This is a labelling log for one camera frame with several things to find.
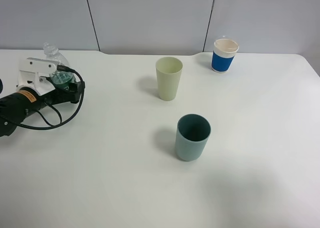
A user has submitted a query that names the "black left camera cable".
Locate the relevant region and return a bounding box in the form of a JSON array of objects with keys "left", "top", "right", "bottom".
[{"left": 0, "top": 65, "right": 86, "bottom": 131}]

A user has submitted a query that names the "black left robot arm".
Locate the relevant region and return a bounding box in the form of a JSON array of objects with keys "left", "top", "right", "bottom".
[{"left": 0, "top": 81, "right": 86, "bottom": 136}]

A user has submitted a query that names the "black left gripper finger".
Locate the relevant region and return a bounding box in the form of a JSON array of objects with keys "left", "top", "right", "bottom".
[{"left": 53, "top": 82, "right": 86, "bottom": 104}]

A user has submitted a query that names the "blue sleeve paper cup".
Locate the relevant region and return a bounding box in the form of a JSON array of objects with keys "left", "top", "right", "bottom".
[{"left": 211, "top": 36, "right": 239, "bottom": 73}]

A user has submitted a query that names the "green label water bottle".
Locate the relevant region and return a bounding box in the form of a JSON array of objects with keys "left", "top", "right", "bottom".
[{"left": 42, "top": 42, "right": 76, "bottom": 91}]

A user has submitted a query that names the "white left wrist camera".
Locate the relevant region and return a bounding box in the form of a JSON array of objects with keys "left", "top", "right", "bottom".
[{"left": 16, "top": 58, "right": 59, "bottom": 96}]

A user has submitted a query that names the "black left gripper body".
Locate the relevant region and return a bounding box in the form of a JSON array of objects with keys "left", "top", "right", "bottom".
[{"left": 0, "top": 88, "right": 63, "bottom": 118}]

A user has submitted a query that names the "pale yellow plastic cup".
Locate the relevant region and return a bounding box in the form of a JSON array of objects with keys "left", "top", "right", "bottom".
[{"left": 155, "top": 57, "right": 183, "bottom": 101}]

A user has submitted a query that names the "teal plastic cup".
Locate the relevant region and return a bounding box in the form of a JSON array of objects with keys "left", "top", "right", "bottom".
[{"left": 175, "top": 114, "right": 211, "bottom": 161}]

